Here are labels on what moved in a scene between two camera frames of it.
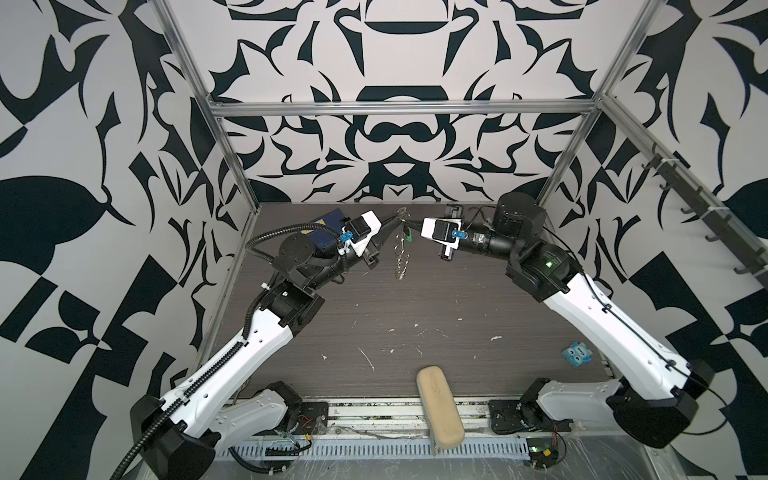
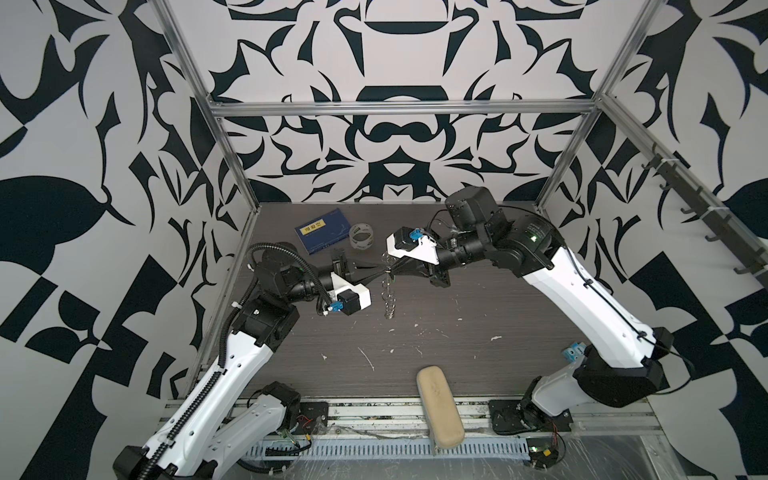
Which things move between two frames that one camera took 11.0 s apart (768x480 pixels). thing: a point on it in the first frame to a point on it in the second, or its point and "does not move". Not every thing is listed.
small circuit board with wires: (542, 452) does not move
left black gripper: (372, 241) to (339, 271)
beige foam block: (440, 408) does not move
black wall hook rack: (747, 254) does not move
